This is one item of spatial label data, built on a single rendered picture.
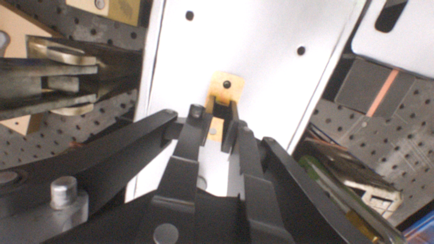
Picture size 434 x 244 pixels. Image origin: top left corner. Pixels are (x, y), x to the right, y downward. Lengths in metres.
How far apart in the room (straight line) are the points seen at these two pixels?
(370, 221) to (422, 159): 0.67
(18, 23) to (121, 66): 0.48
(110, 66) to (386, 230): 0.31
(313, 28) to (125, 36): 0.47
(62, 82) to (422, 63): 0.37
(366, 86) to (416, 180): 0.66
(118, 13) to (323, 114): 0.56
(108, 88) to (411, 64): 0.35
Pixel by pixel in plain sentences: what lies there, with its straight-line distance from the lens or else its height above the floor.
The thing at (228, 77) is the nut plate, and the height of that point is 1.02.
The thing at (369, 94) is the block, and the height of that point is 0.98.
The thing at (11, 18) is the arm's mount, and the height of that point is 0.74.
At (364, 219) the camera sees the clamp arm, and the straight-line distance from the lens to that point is 0.24.
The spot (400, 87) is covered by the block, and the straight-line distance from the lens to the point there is 0.34.
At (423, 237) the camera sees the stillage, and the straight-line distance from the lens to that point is 2.34.
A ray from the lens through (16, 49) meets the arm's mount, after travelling 0.73.
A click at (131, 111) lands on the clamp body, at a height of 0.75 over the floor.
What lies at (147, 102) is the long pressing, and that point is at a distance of 0.24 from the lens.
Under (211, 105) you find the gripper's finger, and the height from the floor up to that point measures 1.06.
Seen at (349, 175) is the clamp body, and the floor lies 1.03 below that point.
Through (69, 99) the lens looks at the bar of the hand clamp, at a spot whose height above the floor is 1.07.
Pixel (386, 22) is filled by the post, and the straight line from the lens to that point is 0.34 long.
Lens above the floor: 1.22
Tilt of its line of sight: 70 degrees down
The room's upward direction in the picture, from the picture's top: 174 degrees counter-clockwise
